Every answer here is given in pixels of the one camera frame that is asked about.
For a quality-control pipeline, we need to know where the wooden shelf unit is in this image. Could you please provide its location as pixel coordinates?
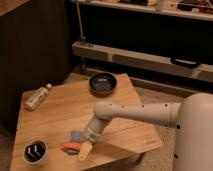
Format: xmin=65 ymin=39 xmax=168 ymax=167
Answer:
xmin=68 ymin=0 xmax=213 ymax=93

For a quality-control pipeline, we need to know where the dark round bowl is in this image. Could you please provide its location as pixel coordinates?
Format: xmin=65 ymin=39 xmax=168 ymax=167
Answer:
xmin=89 ymin=72 xmax=117 ymax=95

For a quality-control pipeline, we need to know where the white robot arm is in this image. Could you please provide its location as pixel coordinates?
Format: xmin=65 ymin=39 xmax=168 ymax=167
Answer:
xmin=83 ymin=93 xmax=213 ymax=171

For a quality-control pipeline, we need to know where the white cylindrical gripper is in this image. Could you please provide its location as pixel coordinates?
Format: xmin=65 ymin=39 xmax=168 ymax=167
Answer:
xmin=78 ymin=116 xmax=109 ymax=161

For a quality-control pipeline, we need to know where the black and white cup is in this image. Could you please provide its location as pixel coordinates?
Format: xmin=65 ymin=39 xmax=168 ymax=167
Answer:
xmin=23 ymin=140 xmax=48 ymax=166

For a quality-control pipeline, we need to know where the white plastic bottle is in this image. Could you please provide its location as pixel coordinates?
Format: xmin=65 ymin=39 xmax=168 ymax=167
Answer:
xmin=24 ymin=83 xmax=52 ymax=111

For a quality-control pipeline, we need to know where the metal pole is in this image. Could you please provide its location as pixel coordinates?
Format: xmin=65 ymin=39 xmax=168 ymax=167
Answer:
xmin=76 ymin=0 xmax=85 ymax=43

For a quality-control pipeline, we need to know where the black handle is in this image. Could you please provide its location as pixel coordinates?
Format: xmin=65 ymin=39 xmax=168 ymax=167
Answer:
xmin=170 ymin=58 xmax=201 ymax=68

